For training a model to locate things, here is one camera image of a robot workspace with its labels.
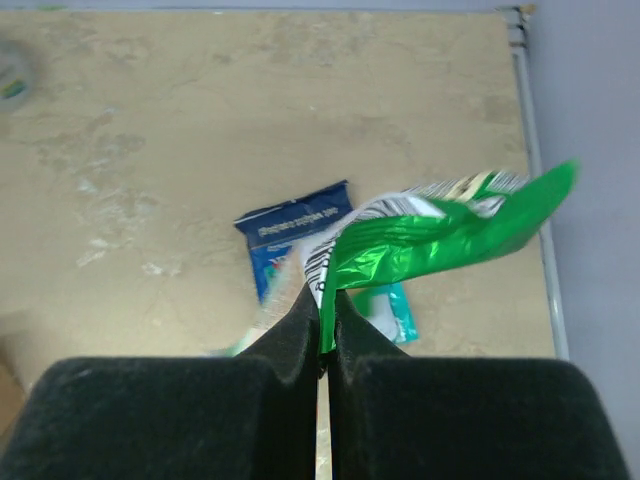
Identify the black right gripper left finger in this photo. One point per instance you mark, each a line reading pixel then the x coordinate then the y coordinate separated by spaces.
pixel 251 416

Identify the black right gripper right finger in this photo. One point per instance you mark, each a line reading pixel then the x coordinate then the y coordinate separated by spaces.
pixel 394 416

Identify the teal snack packet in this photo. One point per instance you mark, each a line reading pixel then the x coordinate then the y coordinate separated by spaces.
pixel 387 309

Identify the blue chips bag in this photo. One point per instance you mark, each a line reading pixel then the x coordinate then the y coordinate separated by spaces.
pixel 271 232

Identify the green snack packet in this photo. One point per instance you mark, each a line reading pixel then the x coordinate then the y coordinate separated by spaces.
pixel 429 229

